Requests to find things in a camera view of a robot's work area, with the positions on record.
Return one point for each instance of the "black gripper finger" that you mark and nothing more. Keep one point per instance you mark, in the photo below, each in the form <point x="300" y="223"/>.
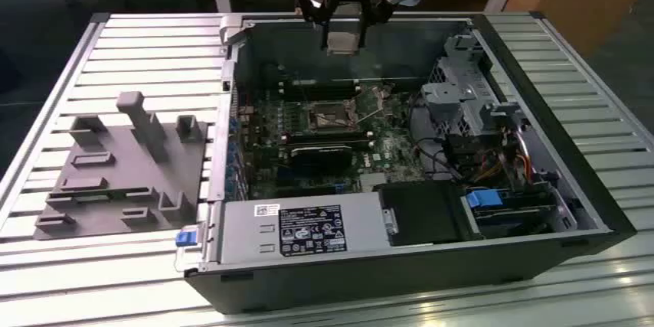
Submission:
<point x="320" y="5"/>
<point x="376" y="9"/>

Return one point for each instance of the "silver CPU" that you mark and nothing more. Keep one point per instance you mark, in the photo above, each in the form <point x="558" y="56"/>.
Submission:
<point x="344" y="41"/>

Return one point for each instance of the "thin metal locking lever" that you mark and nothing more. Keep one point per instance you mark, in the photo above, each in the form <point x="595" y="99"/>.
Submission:
<point x="372" y="114"/>

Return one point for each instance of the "black RAM slot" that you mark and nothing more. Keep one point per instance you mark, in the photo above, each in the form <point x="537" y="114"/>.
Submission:
<point x="333" y="81"/>
<point x="328" y="137"/>
<point x="328" y="140"/>
<point x="333" y="96"/>
<point x="328" y="133"/>
<point x="333" y="91"/>
<point x="333" y="86"/>

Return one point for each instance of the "CPU socket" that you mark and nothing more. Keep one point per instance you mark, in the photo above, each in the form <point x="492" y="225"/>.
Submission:
<point x="333" y="120"/>

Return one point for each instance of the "black drive bay cover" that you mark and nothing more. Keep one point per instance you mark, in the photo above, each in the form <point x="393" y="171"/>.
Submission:
<point x="424" y="212"/>

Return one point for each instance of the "metal drive cage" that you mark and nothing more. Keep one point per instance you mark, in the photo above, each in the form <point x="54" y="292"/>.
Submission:
<point x="460" y="105"/>

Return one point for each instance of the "green motherboard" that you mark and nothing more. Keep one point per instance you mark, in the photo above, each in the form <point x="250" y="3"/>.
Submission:
<point x="381" y="143"/>

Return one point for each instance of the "black graphics card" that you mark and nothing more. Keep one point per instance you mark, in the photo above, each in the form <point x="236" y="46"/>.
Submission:
<point x="320" y="158"/>

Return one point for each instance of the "silver chipset heat sink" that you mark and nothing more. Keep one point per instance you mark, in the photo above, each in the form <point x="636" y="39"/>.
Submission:
<point x="372" y="182"/>

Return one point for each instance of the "hard disk in blue carrier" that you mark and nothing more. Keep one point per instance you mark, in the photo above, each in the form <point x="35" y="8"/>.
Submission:
<point x="485" y="198"/>

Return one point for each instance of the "grey parts rack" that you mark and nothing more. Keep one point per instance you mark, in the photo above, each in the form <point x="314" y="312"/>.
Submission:
<point x="127" y="174"/>

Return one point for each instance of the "silver power supply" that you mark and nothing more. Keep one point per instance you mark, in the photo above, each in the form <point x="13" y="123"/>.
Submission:
<point x="241" y="227"/>

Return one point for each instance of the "blue case latch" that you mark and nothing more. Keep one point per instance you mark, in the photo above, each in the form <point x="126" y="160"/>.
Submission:
<point x="185" y="238"/>

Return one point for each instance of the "black PC case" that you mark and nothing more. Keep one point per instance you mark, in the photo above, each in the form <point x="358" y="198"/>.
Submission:
<point x="358" y="285"/>

